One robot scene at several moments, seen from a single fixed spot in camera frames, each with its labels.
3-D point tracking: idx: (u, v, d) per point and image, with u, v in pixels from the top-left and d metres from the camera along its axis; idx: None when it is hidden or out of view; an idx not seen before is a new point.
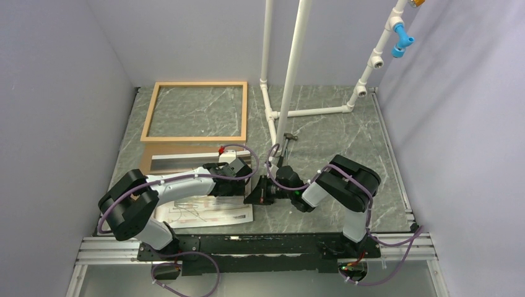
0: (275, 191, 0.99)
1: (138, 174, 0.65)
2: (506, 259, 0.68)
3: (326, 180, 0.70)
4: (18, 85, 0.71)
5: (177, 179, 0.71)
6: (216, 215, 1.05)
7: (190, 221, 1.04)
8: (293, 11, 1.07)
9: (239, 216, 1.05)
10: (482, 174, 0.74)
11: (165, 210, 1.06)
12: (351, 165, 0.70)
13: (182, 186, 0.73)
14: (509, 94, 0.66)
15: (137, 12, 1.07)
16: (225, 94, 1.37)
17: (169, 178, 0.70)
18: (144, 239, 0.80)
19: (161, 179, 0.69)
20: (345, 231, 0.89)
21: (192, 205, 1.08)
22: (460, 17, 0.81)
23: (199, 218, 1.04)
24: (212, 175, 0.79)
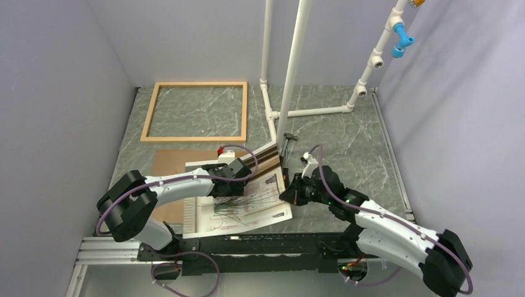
0: (309, 193, 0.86)
1: (138, 176, 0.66)
2: (506, 258, 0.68)
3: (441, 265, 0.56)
4: (18, 85, 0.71)
5: (177, 180, 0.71)
6: (257, 219, 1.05)
7: (233, 226, 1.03)
8: (293, 11, 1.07)
9: (278, 215, 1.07)
10: (482, 175, 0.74)
11: (207, 218, 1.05)
12: (462, 255, 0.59)
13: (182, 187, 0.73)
14: (509, 95, 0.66)
15: (137, 12, 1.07)
16: (225, 94, 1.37)
17: (169, 179, 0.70)
18: (144, 239, 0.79)
19: (161, 180, 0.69)
20: (363, 238, 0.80)
21: (233, 210, 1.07)
22: (460, 17, 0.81)
23: (242, 223, 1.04)
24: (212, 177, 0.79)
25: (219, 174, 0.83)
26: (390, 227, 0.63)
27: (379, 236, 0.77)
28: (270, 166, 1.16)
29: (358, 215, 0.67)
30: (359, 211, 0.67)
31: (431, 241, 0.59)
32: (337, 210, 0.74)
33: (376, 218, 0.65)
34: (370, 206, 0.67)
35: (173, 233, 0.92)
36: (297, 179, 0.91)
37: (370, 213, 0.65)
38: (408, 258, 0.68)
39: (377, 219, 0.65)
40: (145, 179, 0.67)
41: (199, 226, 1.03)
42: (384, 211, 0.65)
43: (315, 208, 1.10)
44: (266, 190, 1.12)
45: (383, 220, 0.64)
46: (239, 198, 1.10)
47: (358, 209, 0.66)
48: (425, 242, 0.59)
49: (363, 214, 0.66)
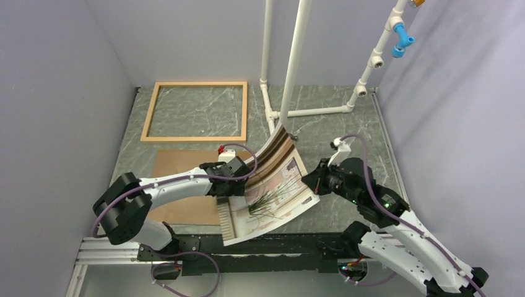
0: (333, 184, 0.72)
1: (132, 177, 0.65)
2: (505, 259, 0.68)
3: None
4: (18, 85, 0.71)
5: (173, 181, 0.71)
6: (290, 208, 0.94)
7: (269, 224, 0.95)
8: (293, 11, 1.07)
9: (307, 200, 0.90)
10: (483, 175, 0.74)
11: (242, 221, 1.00)
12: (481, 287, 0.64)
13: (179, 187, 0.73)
14: (509, 94, 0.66)
15: (137, 12, 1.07)
16: (225, 94, 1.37)
17: (164, 180, 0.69)
18: (143, 241, 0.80)
19: (156, 182, 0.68)
20: (369, 236, 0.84)
21: (266, 207, 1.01)
22: (460, 17, 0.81)
23: (277, 216, 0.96)
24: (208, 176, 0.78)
25: (216, 173, 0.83)
26: (429, 252, 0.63)
27: (384, 244, 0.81)
28: (286, 151, 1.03)
29: (397, 227, 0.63)
30: (400, 225, 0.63)
31: (464, 278, 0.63)
32: (364, 210, 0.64)
33: (416, 236, 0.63)
34: (412, 221, 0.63)
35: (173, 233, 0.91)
36: (322, 166, 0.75)
37: (412, 230, 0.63)
38: (413, 273, 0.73)
39: (416, 238, 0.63)
40: (140, 182, 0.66)
41: (237, 231, 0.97)
42: (428, 233, 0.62)
43: (315, 208, 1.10)
44: (290, 177, 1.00)
45: (423, 241, 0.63)
46: (267, 192, 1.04)
47: (397, 219, 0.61)
48: (459, 277, 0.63)
49: (405, 231, 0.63)
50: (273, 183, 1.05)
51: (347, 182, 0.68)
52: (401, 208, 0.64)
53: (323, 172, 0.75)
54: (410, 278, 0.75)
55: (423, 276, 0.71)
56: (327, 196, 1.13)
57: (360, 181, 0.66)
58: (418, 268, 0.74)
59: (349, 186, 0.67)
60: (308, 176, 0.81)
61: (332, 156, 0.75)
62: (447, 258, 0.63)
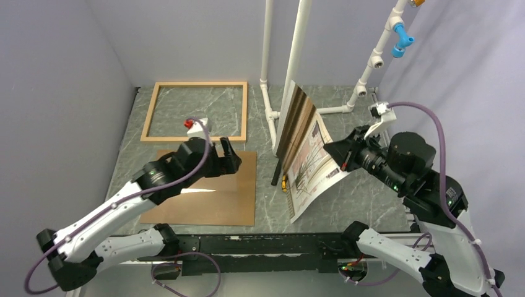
0: (371, 162, 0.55)
1: (49, 236, 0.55)
2: (506, 260, 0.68)
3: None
4: (18, 85, 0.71)
5: (91, 223, 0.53)
6: (316, 182, 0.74)
7: (305, 199, 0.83)
8: (292, 11, 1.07)
9: (332, 173, 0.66)
10: (483, 175, 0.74)
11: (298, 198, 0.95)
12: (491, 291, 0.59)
13: (114, 221, 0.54)
14: (509, 95, 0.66)
15: (137, 12, 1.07)
16: (225, 94, 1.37)
17: (73, 231, 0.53)
18: (134, 255, 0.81)
19: (68, 236, 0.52)
20: (366, 232, 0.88)
21: (303, 180, 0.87)
22: (460, 17, 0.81)
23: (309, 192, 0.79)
24: (135, 194, 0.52)
25: (160, 179, 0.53)
26: (470, 259, 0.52)
27: (380, 239, 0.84)
28: (309, 113, 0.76)
29: (451, 230, 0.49)
30: (453, 228, 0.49)
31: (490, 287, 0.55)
32: (414, 202, 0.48)
33: (464, 241, 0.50)
34: (466, 226, 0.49)
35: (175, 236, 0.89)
36: (355, 140, 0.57)
37: (463, 234, 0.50)
38: (410, 264, 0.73)
39: (462, 242, 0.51)
40: (57, 238, 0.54)
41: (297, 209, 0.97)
42: (480, 242, 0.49)
43: (315, 208, 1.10)
44: (315, 145, 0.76)
45: (468, 247, 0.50)
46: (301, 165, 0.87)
47: (455, 223, 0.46)
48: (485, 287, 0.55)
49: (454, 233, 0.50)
50: (304, 152, 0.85)
51: (397, 164, 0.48)
52: (458, 207, 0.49)
53: (356, 146, 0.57)
54: (406, 268, 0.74)
55: (418, 265, 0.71)
56: (327, 196, 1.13)
57: (417, 164, 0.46)
58: (413, 257, 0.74)
59: (398, 169, 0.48)
60: (335, 144, 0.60)
61: (372, 126, 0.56)
62: (484, 266, 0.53)
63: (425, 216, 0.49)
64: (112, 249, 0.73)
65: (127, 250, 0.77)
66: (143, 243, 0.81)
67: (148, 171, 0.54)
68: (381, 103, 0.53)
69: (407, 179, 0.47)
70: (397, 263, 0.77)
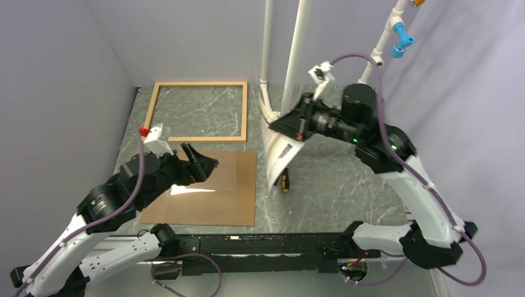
0: (323, 124, 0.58)
1: (21, 272, 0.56)
2: (506, 259, 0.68)
3: (457, 255, 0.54)
4: (18, 85, 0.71)
5: (46, 265, 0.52)
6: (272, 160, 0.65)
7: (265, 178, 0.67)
8: (292, 11, 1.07)
9: (285, 150, 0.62)
10: (484, 174, 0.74)
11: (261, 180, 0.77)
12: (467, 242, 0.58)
13: (67, 258, 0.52)
14: (510, 94, 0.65)
15: (136, 12, 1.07)
16: (225, 94, 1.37)
17: (33, 272, 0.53)
18: (135, 262, 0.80)
19: (30, 276, 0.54)
20: (362, 224, 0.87)
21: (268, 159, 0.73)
22: (460, 17, 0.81)
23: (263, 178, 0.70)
24: (77, 232, 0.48)
25: (103, 208, 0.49)
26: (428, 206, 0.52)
27: (372, 228, 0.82)
28: None
29: (401, 175, 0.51)
30: (403, 171, 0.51)
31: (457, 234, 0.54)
32: (365, 150, 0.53)
33: (418, 187, 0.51)
34: (416, 168, 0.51)
35: (174, 237, 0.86)
36: (306, 104, 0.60)
37: (415, 178, 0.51)
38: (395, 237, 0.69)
39: (417, 188, 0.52)
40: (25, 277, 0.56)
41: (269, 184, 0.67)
42: (433, 185, 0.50)
43: (315, 208, 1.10)
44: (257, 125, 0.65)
45: (425, 193, 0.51)
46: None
47: (403, 164, 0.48)
48: (452, 232, 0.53)
49: (405, 177, 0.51)
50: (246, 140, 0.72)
51: (349, 115, 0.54)
52: (406, 152, 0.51)
53: (308, 111, 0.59)
54: (393, 244, 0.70)
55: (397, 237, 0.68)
56: (327, 196, 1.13)
57: (366, 113, 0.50)
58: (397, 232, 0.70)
59: (349, 120, 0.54)
60: (283, 120, 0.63)
61: (318, 89, 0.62)
62: (444, 211, 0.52)
63: (374, 164, 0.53)
64: (101, 265, 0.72)
65: (119, 262, 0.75)
66: (136, 253, 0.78)
67: (91, 201, 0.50)
68: (323, 63, 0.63)
69: (358, 129, 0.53)
70: (386, 242, 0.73)
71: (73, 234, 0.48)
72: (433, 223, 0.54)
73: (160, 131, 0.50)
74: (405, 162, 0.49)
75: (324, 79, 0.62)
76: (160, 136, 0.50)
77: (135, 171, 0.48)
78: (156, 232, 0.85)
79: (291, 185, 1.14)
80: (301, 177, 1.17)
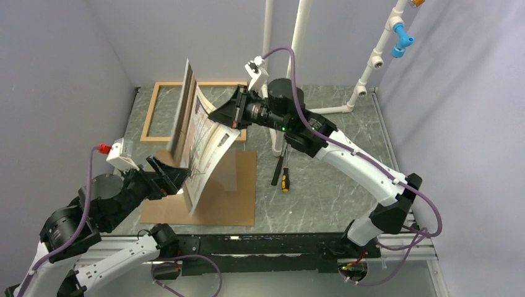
0: (255, 113, 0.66)
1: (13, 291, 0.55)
2: (505, 259, 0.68)
3: (407, 209, 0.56)
4: (18, 86, 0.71)
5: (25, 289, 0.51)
6: (209, 158, 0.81)
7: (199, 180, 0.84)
8: (292, 11, 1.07)
9: (223, 140, 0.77)
10: (483, 174, 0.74)
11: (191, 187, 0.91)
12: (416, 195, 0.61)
13: (44, 283, 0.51)
14: (511, 94, 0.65)
15: (136, 12, 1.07)
16: (225, 94, 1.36)
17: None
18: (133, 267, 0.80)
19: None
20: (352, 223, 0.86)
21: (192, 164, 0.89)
22: (460, 17, 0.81)
23: (201, 171, 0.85)
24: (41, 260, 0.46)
25: (60, 232, 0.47)
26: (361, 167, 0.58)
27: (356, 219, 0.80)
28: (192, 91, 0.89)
29: (326, 148, 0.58)
30: (328, 146, 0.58)
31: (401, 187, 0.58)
32: (293, 138, 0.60)
33: (346, 154, 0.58)
34: (339, 138, 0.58)
35: (173, 238, 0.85)
36: (241, 93, 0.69)
37: (341, 148, 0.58)
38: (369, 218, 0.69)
39: (346, 155, 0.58)
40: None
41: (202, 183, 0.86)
42: (358, 149, 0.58)
43: (315, 208, 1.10)
44: (202, 122, 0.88)
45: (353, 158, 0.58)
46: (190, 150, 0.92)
47: (325, 140, 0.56)
48: (394, 187, 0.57)
49: (333, 150, 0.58)
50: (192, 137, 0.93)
51: (277, 107, 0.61)
52: (329, 130, 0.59)
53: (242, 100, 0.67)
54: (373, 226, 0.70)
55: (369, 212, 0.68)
56: (327, 196, 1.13)
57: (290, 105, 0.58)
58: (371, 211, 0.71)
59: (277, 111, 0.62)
60: (221, 111, 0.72)
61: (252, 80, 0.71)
62: (377, 167, 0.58)
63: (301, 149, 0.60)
64: (98, 273, 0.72)
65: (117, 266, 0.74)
66: (133, 257, 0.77)
67: (51, 228, 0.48)
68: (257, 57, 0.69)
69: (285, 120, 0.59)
70: (366, 228, 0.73)
71: (38, 262, 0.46)
72: (373, 182, 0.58)
73: (121, 147, 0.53)
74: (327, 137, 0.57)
75: (257, 72, 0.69)
76: (122, 152, 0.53)
77: (98, 194, 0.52)
78: (155, 232, 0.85)
79: (291, 185, 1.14)
80: (301, 176, 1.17)
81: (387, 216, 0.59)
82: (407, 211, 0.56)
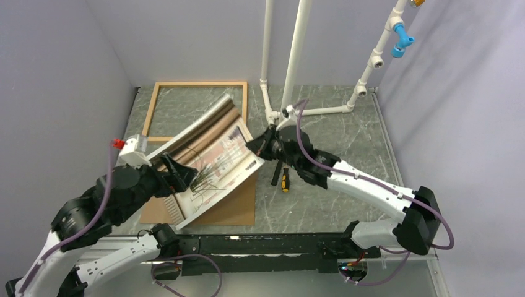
0: (276, 148, 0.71)
1: (14, 286, 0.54)
2: (504, 259, 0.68)
3: (420, 224, 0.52)
4: (18, 85, 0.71)
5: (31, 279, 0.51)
6: (233, 177, 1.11)
7: (214, 196, 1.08)
8: (292, 11, 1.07)
9: (251, 165, 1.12)
10: (483, 174, 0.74)
11: (187, 201, 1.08)
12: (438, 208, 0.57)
13: (51, 273, 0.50)
14: (510, 95, 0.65)
15: (136, 12, 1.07)
16: (225, 94, 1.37)
17: (21, 286, 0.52)
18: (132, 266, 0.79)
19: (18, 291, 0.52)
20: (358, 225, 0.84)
21: (207, 180, 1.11)
22: (460, 17, 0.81)
23: (221, 187, 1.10)
24: (52, 249, 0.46)
25: (74, 222, 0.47)
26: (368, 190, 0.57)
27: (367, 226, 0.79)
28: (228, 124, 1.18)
29: (331, 177, 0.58)
30: (331, 173, 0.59)
31: (408, 202, 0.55)
32: (303, 172, 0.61)
33: (350, 180, 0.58)
34: (343, 166, 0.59)
35: (173, 239, 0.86)
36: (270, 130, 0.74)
37: (344, 174, 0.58)
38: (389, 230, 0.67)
39: (351, 182, 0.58)
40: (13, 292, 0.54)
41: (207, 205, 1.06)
42: (359, 172, 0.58)
43: (315, 208, 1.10)
44: (232, 147, 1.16)
45: (358, 182, 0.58)
46: (207, 166, 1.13)
47: (329, 169, 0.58)
48: (402, 203, 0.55)
49: (336, 176, 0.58)
50: (213, 155, 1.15)
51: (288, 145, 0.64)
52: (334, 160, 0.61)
53: (268, 135, 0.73)
54: (389, 237, 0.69)
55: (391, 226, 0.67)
56: (327, 196, 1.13)
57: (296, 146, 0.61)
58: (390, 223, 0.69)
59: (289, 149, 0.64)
60: (253, 142, 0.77)
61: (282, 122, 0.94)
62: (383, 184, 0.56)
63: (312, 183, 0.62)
64: (98, 270, 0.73)
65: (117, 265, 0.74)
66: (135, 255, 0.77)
67: (62, 218, 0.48)
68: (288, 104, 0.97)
69: (295, 156, 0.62)
70: (381, 238, 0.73)
71: (49, 251, 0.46)
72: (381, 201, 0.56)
73: (136, 142, 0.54)
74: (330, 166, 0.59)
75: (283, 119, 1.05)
76: (136, 147, 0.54)
77: (116, 183, 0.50)
78: (155, 232, 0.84)
79: (291, 185, 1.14)
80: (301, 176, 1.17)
81: (407, 236, 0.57)
82: (419, 225, 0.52)
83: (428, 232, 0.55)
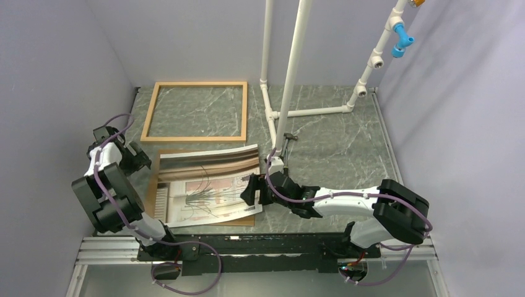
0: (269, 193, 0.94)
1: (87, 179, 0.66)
2: (504, 259, 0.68)
3: (385, 213, 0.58)
4: (18, 86, 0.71)
5: (99, 156, 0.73)
6: (228, 211, 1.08)
7: (203, 218, 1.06)
8: (292, 11, 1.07)
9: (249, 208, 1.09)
10: (483, 174, 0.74)
11: (177, 209, 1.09)
12: (410, 195, 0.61)
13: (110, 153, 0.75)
14: (510, 94, 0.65)
15: (137, 12, 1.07)
16: (225, 94, 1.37)
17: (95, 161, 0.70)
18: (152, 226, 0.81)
19: (96, 164, 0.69)
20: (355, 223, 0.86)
21: (203, 202, 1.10)
22: (460, 17, 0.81)
23: (213, 213, 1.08)
24: (106, 140, 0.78)
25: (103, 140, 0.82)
26: (344, 203, 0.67)
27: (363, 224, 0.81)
28: (250, 163, 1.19)
29: (315, 205, 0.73)
30: (315, 202, 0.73)
31: (375, 197, 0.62)
32: (297, 210, 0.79)
33: (329, 200, 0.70)
34: (322, 192, 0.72)
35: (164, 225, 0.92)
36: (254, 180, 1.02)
37: (323, 198, 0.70)
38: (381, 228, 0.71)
39: (330, 201, 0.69)
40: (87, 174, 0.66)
41: (194, 221, 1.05)
42: (334, 191, 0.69)
43: None
44: (241, 186, 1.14)
45: (334, 199, 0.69)
46: (210, 189, 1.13)
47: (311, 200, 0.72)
48: (369, 201, 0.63)
49: (319, 202, 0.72)
50: (220, 184, 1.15)
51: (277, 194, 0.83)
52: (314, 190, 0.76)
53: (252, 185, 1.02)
54: (383, 234, 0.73)
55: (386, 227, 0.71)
56: None
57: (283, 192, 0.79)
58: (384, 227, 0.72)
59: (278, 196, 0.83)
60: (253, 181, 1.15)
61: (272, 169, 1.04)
62: (352, 192, 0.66)
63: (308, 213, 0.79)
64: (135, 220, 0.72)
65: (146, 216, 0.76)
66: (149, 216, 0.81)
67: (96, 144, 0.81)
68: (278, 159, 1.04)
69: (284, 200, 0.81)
70: (375, 234, 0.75)
71: (103, 143, 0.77)
72: (355, 206, 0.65)
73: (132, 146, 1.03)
74: (312, 199, 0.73)
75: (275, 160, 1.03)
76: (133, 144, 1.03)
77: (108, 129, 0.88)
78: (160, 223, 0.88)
79: None
80: (301, 177, 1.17)
81: (395, 231, 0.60)
82: (384, 213, 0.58)
83: (408, 221, 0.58)
